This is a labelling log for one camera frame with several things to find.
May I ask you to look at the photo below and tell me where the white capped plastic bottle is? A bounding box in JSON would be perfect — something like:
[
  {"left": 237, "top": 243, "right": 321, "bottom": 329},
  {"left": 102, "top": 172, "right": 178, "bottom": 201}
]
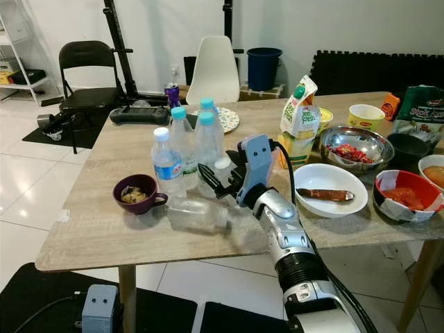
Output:
[{"left": 214, "top": 157, "right": 235, "bottom": 189}]

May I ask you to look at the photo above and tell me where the teal capped water bottle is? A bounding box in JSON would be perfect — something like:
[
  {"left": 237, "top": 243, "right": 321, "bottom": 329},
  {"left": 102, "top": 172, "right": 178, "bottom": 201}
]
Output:
[
  {"left": 169, "top": 106, "right": 195, "bottom": 174},
  {"left": 198, "top": 98, "right": 223, "bottom": 139},
  {"left": 193, "top": 112, "right": 224, "bottom": 198}
]

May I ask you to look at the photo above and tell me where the patterned plate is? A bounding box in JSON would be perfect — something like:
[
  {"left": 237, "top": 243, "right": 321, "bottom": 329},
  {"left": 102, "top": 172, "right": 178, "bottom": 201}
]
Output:
[{"left": 191, "top": 106, "right": 241, "bottom": 134}]

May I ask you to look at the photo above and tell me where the clear plastic bottle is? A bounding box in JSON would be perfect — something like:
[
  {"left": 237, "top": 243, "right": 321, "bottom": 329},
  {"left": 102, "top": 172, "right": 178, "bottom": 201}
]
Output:
[{"left": 166, "top": 196, "right": 231, "bottom": 233}]

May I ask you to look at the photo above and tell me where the white capped water bottle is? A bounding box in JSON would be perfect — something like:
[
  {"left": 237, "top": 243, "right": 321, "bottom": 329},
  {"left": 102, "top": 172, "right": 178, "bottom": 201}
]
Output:
[{"left": 153, "top": 127, "right": 185, "bottom": 200}]

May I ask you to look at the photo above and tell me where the low cardboard box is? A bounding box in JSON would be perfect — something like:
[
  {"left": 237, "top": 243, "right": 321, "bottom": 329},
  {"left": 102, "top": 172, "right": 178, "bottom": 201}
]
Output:
[{"left": 239, "top": 83, "right": 287, "bottom": 101}]

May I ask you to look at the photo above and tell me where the purple drink can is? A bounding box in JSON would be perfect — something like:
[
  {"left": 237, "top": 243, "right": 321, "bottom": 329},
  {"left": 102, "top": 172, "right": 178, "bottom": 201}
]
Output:
[{"left": 164, "top": 83, "right": 181, "bottom": 110}]

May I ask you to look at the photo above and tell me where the green white juice carton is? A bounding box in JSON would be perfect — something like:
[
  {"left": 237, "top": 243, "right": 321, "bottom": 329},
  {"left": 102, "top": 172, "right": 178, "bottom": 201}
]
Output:
[{"left": 277, "top": 75, "right": 322, "bottom": 169}]

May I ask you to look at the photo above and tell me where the purple cup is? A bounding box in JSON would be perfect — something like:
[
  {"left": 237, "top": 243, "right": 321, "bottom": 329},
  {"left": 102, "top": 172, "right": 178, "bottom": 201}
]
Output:
[{"left": 113, "top": 174, "right": 169, "bottom": 215}]

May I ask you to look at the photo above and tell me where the white plastic chair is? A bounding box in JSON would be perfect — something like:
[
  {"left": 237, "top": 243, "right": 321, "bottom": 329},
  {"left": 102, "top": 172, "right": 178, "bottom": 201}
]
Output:
[{"left": 185, "top": 35, "right": 241, "bottom": 106}]

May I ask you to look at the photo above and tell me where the dark blue bucket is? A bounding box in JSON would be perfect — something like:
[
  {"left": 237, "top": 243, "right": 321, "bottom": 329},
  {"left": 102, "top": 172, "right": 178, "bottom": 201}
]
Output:
[{"left": 246, "top": 47, "right": 284, "bottom": 92}]

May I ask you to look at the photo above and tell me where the brown sausage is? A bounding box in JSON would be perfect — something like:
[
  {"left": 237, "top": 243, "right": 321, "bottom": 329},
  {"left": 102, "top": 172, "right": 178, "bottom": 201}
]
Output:
[{"left": 296, "top": 187, "right": 355, "bottom": 203}]

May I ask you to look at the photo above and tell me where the black handheld controller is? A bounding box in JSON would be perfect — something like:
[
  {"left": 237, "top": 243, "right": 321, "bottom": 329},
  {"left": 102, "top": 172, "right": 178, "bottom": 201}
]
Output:
[{"left": 109, "top": 105, "right": 171, "bottom": 126}]

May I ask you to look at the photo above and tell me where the large white bowl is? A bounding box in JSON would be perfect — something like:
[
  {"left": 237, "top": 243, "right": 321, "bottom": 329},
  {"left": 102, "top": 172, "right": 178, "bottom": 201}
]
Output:
[{"left": 293, "top": 163, "right": 368, "bottom": 219}]

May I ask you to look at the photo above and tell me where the small yellow cup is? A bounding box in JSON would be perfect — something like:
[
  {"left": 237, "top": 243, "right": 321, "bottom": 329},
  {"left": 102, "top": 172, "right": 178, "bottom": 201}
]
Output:
[{"left": 318, "top": 108, "right": 334, "bottom": 133}]

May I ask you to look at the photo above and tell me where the red snack pile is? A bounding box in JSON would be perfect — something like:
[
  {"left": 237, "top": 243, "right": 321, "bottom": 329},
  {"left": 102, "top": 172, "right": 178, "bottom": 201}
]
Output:
[{"left": 330, "top": 144, "right": 375, "bottom": 164}]

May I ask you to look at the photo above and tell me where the light wooden dining table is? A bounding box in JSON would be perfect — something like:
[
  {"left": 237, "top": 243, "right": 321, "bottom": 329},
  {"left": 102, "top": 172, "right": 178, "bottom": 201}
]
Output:
[{"left": 35, "top": 90, "right": 444, "bottom": 333}]

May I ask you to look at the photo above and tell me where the thin black pole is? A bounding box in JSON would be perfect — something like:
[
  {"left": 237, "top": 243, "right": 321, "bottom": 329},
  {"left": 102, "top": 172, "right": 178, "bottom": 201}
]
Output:
[{"left": 222, "top": 0, "right": 245, "bottom": 55}]

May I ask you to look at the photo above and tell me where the yellow Maggi cup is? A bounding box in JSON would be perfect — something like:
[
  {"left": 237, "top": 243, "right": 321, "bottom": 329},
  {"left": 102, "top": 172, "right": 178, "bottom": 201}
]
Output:
[{"left": 348, "top": 104, "right": 386, "bottom": 131}]

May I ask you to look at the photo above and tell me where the steel bowl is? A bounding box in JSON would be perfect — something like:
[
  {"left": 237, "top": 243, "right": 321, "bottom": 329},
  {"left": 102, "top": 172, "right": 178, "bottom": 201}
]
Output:
[{"left": 320, "top": 126, "right": 395, "bottom": 174}]

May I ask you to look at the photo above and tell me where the black floor mat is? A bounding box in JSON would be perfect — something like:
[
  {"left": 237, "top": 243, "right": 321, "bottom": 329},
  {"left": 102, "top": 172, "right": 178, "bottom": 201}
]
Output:
[
  {"left": 198, "top": 302, "right": 299, "bottom": 333},
  {"left": 0, "top": 262, "right": 198, "bottom": 333}
]

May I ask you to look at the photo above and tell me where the black stand with base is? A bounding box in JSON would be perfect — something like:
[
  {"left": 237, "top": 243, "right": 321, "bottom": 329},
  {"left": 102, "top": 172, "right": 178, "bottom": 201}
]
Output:
[{"left": 102, "top": 0, "right": 174, "bottom": 105}]

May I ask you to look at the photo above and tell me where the black foam mat stack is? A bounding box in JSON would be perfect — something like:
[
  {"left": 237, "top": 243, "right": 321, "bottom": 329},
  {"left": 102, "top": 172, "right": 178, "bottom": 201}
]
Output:
[{"left": 309, "top": 50, "right": 444, "bottom": 98}]

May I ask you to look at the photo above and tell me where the orange packet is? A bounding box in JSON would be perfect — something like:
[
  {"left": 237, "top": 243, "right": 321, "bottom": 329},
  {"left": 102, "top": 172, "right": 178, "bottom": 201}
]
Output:
[{"left": 382, "top": 92, "right": 401, "bottom": 122}]

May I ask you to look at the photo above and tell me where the black folding chair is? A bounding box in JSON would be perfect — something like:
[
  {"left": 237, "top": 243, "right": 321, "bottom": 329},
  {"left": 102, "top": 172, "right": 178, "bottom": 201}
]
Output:
[{"left": 58, "top": 40, "right": 120, "bottom": 155}]

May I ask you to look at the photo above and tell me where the red bowl with foil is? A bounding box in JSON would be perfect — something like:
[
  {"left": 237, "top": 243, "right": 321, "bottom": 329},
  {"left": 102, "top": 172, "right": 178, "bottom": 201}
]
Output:
[{"left": 373, "top": 170, "right": 444, "bottom": 223}]

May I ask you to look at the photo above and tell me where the black rubber mat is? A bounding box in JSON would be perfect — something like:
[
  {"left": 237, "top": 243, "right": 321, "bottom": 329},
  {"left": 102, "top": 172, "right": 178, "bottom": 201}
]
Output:
[{"left": 22, "top": 114, "right": 112, "bottom": 150}]

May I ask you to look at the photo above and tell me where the black bowl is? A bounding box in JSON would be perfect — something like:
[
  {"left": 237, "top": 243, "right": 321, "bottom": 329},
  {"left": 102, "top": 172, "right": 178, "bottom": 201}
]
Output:
[{"left": 386, "top": 133, "right": 432, "bottom": 171}]

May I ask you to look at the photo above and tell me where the green snack bag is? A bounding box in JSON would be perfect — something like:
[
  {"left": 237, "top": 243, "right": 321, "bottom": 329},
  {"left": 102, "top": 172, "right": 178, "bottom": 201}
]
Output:
[{"left": 392, "top": 85, "right": 444, "bottom": 146}]

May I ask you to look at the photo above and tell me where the white shelf unit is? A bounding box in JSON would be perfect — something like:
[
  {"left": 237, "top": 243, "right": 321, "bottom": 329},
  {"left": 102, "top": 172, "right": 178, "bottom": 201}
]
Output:
[{"left": 0, "top": 0, "right": 62, "bottom": 108}]

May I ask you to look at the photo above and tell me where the white bowl with bread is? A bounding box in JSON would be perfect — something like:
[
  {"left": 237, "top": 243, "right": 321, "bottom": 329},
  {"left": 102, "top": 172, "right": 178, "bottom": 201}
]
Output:
[{"left": 418, "top": 154, "right": 444, "bottom": 191}]

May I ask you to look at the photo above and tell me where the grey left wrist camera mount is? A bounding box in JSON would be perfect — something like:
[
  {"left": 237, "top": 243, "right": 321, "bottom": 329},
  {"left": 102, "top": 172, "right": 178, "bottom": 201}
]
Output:
[{"left": 81, "top": 284, "right": 119, "bottom": 333}]

